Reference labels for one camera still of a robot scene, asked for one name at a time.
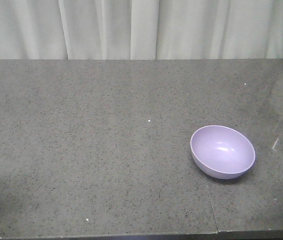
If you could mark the purple plastic bowl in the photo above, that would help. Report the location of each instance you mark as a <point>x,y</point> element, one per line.
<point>222,152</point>

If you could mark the white curtain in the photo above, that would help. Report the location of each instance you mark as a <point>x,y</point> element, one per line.
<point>140,29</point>

